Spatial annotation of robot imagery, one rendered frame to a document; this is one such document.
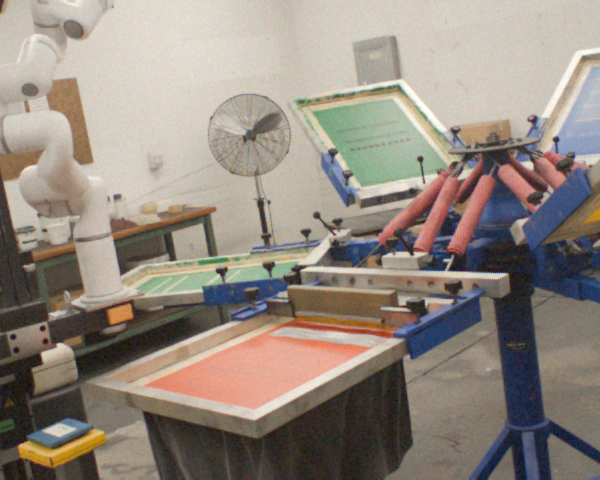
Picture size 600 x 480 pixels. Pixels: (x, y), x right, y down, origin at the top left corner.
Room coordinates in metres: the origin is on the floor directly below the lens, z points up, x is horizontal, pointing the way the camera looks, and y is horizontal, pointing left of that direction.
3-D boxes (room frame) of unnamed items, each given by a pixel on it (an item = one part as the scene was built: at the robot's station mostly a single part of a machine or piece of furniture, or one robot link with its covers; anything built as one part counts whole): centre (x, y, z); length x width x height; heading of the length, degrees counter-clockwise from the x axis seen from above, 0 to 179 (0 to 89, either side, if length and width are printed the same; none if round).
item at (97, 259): (2.13, 0.52, 1.21); 0.16 x 0.13 x 0.15; 34
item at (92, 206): (2.12, 0.52, 1.37); 0.13 x 0.10 x 0.16; 87
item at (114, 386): (1.96, 0.06, 0.97); 0.79 x 0.58 x 0.04; 135
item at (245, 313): (2.33, 0.09, 0.98); 0.30 x 0.05 x 0.07; 135
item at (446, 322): (1.94, -0.31, 0.98); 0.30 x 0.05 x 0.07; 135
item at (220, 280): (2.94, 0.19, 1.05); 1.08 x 0.61 x 0.23; 75
